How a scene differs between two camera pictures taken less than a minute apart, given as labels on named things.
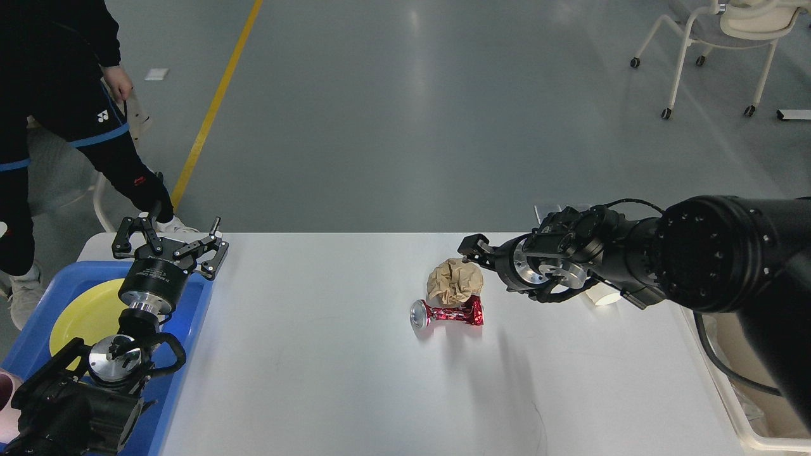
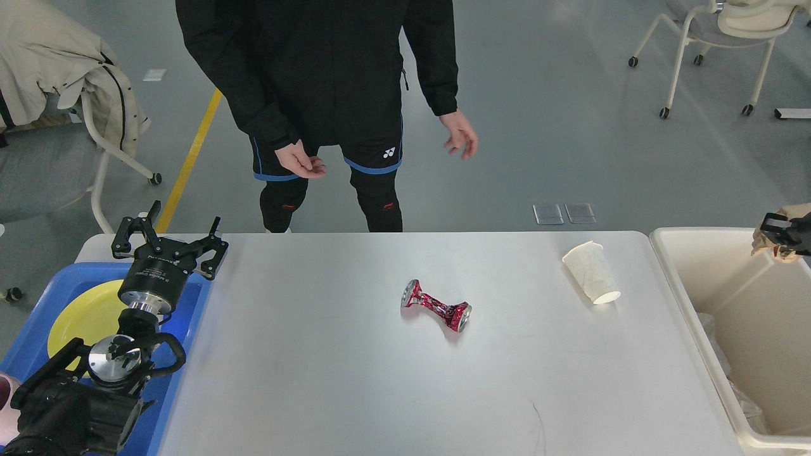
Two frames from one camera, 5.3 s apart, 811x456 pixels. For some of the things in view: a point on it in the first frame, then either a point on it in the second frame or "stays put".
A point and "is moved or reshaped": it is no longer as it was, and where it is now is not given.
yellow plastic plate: x=91 y=312 stays put
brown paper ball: x=454 y=281 is moved or reshaped
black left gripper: x=154 y=278 stays put
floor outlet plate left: x=542 y=211 stays put
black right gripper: x=509 y=259 -> x=795 y=233
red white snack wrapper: x=471 y=311 -> x=457 y=315
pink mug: x=9 y=416 stays put
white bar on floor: x=793 y=114 stays put
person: x=60 y=75 -> x=301 y=78
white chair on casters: x=732 y=23 stays put
